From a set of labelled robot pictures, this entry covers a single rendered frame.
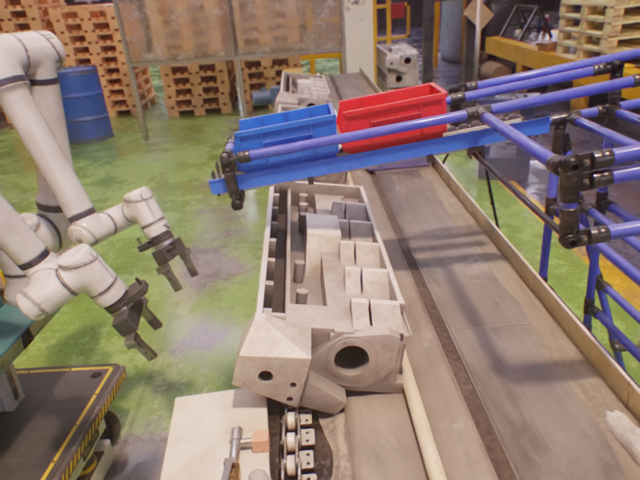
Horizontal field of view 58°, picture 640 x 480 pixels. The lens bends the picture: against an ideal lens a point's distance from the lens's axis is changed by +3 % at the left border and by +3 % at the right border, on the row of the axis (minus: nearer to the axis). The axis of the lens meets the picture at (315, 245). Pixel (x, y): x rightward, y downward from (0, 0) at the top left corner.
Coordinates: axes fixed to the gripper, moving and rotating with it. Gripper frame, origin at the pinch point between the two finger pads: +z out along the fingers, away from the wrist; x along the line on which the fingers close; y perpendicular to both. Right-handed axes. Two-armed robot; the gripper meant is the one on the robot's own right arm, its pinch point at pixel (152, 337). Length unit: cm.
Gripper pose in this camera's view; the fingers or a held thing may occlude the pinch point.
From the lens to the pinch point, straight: 169.8
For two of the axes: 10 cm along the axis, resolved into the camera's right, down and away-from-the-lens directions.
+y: -8.8, 4.5, 1.4
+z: 4.5, 7.3, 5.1
